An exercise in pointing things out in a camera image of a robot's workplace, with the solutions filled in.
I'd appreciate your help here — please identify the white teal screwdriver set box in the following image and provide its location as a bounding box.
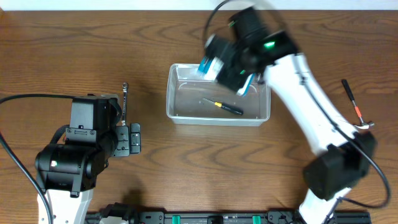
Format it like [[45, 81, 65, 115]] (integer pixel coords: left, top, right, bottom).
[[197, 56, 255, 96]]

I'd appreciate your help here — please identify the silver combination wrench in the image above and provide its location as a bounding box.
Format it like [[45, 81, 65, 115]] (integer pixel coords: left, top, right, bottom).
[[121, 83, 129, 126]]

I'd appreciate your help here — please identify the black yellow screwdriver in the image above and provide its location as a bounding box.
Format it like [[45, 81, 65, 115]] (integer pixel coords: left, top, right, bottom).
[[203, 98, 244, 116]]

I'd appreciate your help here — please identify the small black red hammer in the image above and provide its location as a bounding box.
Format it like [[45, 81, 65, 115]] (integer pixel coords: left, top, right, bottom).
[[341, 79, 374, 129]]

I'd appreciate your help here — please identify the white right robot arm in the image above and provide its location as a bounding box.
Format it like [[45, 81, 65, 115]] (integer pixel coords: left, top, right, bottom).
[[200, 7, 376, 223]]

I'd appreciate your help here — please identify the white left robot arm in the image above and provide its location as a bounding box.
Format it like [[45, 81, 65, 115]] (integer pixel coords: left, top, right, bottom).
[[35, 95, 141, 223]]

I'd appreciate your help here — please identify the clear plastic container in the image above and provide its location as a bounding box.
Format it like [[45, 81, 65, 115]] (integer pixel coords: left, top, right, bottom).
[[166, 63, 271, 126]]

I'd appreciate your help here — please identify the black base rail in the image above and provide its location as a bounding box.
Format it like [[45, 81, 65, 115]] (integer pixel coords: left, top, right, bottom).
[[85, 202, 373, 224]]

